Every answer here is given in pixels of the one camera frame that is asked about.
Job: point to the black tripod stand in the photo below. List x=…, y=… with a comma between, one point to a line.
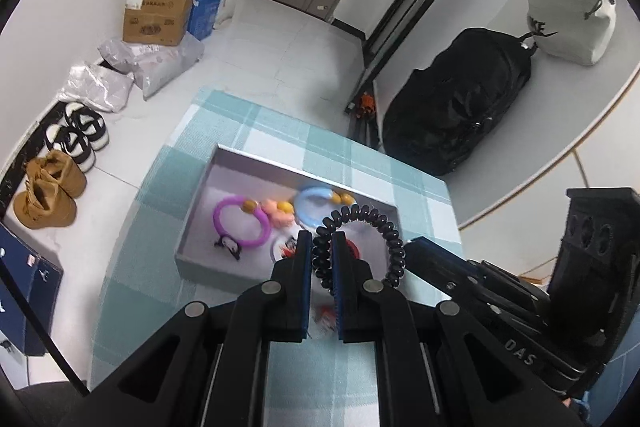
x=392, y=30

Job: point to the teal plaid tablecloth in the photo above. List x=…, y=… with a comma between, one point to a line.
x=314, y=383

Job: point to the black white sneaker pair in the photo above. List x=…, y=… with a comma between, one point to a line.
x=81, y=135

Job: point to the grey phone box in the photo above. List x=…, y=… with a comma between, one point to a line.
x=245, y=216

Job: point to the brown boot pair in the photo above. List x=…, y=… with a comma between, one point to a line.
x=53, y=183

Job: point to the white Nike bag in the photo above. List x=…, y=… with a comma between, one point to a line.
x=577, y=31

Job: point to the red China badge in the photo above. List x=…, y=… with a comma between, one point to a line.
x=353, y=248

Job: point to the black penguin charm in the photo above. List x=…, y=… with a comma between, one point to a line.
x=230, y=245

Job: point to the navy Jordan shoe box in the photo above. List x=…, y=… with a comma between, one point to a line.
x=39, y=281

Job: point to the grey plastic mail bag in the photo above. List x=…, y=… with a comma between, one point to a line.
x=152, y=66

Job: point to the blue cardboard box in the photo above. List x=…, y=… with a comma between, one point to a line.
x=203, y=18

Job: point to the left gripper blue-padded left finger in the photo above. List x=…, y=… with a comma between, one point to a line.
x=290, y=317

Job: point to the brown cardboard box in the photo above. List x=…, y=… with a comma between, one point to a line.
x=161, y=22

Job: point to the red clear hair clip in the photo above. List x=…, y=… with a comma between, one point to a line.
x=325, y=318

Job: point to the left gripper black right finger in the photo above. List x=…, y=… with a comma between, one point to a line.
x=354, y=315

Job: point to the pink pig figurine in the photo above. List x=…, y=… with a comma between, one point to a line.
x=281, y=213

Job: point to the black backpack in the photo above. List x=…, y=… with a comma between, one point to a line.
x=445, y=110

